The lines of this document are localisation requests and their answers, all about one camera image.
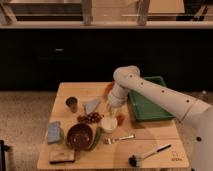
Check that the green plastic tray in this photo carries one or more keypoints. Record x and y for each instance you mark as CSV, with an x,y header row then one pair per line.
x,y
145,110

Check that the dark cabinet counter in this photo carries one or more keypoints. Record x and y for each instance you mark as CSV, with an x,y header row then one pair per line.
x,y
40,59

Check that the green cucumber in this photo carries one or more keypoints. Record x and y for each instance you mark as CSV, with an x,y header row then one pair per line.
x,y
96,139

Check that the bunch of red grapes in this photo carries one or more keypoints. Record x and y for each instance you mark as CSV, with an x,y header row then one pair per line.
x,y
89,118

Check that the small orange fruit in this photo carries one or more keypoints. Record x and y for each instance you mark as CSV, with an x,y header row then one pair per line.
x,y
120,119

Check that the white cup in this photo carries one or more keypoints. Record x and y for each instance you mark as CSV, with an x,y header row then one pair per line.
x,y
109,124

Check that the silver fork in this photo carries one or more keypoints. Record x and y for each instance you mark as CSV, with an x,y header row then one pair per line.
x,y
113,140

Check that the black dish brush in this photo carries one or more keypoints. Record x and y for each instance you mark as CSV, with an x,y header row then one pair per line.
x,y
136,160

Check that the blue sponge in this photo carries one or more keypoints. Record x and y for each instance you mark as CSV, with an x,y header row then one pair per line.
x,y
54,133

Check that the wooden block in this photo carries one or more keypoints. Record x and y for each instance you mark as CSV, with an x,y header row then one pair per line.
x,y
61,156

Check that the wooden folding table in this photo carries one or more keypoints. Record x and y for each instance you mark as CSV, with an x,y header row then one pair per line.
x,y
148,136

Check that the dark metal cup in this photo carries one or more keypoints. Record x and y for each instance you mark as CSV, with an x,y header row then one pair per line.
x,y
71,103

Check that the dark red bowl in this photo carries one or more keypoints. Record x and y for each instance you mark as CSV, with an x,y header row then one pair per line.
x,y
79,136

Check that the grey triangular cloth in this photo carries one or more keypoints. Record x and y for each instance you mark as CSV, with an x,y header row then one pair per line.
x,y
91,105

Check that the orange bowl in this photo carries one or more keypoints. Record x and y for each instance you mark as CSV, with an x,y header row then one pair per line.
x,y
109,88

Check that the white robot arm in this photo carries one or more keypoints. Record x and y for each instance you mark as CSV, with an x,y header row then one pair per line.
x,y
185,108

